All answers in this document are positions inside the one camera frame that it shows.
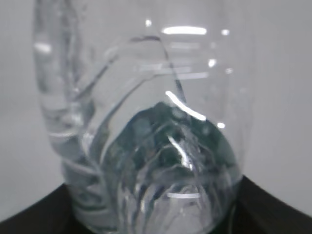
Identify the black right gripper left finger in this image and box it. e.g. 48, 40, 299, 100
0, 185, 79, 234

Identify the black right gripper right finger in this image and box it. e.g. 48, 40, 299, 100
214, 177, 312, 234

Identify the clear water bottle green label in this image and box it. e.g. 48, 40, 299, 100
33, 0, 254, 234

